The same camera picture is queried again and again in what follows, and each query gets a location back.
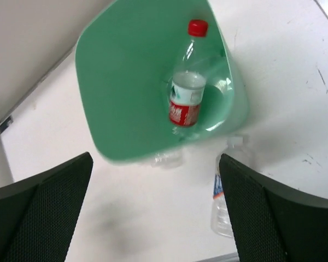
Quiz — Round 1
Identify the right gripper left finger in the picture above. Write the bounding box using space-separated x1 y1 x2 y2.
0 152 93 261

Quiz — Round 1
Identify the green plastic bin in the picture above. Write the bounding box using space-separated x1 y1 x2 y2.
75 1 249 162

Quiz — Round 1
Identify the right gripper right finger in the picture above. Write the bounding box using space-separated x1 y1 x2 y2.
219 154 328 261

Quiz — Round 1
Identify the clear crushed plastic bottle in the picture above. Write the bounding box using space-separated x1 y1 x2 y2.
151 149 183 169

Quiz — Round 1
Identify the aluminium frame rail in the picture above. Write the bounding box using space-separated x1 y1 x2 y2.
198 253 239 262

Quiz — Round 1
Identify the red-label red-cap bottle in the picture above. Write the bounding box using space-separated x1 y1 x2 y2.
169 19 208 130

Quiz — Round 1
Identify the blue-label clear bottle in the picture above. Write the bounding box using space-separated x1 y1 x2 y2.
210 135 253 238

